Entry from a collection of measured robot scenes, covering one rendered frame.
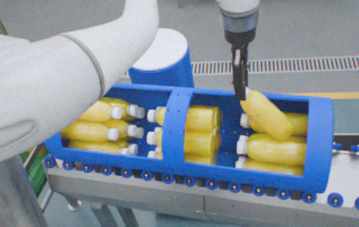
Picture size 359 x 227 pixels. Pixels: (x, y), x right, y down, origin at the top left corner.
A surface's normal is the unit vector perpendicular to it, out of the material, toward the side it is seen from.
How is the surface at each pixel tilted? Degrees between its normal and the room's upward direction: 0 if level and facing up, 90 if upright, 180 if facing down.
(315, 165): 61
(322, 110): 2
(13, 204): 89
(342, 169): 0
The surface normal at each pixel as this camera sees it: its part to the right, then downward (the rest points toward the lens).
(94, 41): 0.50, -0.64
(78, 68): 0.75, -0.25
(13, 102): 0.56, -0.15
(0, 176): 0.73, 0.41
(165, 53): -0.14, -0.67
